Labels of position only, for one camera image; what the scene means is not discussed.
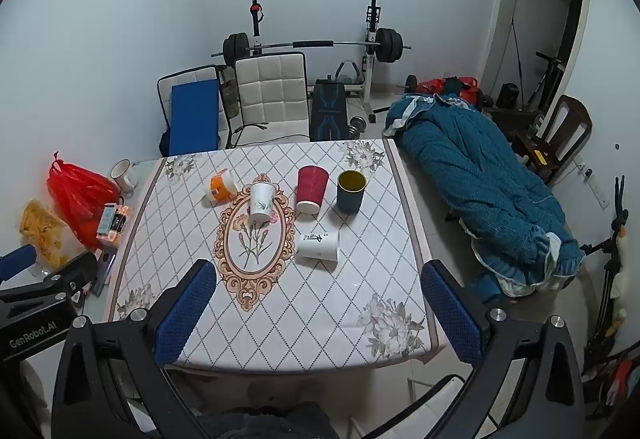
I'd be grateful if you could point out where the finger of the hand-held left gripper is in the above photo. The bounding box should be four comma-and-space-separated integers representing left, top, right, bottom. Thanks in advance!
0, 251, 99, 317
0, 244, 38, 291

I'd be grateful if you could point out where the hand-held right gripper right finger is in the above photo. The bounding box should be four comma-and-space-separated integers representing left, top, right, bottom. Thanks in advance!
365, 259, 588, 439

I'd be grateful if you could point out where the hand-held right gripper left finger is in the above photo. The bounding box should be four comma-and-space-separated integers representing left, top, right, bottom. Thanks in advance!
51, 259, 218, 439

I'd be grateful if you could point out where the orange and white cup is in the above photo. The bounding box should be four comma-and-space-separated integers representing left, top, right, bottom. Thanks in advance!
204, 169, 239, 208

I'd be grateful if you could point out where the white floral paper cup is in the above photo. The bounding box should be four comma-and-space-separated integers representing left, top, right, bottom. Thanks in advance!
248, 181, 278, 223

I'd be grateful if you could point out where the white paper cup black print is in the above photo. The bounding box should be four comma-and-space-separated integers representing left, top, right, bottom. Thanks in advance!
295, 229, 341, 265

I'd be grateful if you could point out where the dark blue cup yellow inside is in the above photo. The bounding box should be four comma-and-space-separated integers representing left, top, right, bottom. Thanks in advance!
336, 170, 367, 215

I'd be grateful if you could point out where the red paper cup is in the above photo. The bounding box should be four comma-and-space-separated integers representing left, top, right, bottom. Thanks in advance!
295, 165, 330, 218

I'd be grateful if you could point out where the grey flat tool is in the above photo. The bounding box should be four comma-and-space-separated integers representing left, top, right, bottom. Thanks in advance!
91, 245, 119, 297

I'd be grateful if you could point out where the yellow snack bag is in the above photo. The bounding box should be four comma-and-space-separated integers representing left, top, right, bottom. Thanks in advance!
19, 199, 72, 268

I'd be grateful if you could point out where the red plastic bag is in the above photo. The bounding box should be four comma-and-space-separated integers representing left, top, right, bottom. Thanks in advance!
47, 151, 124, 251

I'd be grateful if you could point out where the white mug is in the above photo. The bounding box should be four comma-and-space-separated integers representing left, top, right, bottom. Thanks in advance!
109, 159, 139, 193

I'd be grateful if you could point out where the floral diamond pattern tablecloth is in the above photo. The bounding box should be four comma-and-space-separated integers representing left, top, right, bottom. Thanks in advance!
102, 139, 442, 373

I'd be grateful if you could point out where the teal quilt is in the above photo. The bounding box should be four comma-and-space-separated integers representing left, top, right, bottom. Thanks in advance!
383, 91, 586, 298

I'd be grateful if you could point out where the black tripod stand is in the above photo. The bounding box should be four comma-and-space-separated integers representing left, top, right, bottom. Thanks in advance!
579, 175, 632, 366

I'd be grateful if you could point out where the colourful cloth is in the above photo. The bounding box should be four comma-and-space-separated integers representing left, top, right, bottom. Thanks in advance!
581, 353, 637, 421

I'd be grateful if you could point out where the black framed chair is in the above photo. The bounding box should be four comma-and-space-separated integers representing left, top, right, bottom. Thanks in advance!
157, 64, 230, 156

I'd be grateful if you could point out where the black cylinder speaker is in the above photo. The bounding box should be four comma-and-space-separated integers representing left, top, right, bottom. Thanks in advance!
499, 82, 524, 109

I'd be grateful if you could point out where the brown wooden chair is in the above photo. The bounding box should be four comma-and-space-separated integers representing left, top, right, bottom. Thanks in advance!
514, 94, 594, 186

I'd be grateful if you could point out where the white padded chair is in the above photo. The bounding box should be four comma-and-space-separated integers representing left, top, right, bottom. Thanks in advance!
233, 51, 312, 148

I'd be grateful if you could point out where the white barbell rack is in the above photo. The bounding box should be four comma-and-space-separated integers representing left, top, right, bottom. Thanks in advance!
247, 0, 385, 126

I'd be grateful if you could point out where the black kick scooter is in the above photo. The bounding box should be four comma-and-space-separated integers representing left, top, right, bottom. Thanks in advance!
525, 51, 567, 108

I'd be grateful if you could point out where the barbell with black plates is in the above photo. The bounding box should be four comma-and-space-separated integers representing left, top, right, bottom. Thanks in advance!
210, 28, 414, 68

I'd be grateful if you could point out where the white door frame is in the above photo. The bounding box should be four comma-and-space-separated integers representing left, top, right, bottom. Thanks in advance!
477, 0, 594, 120

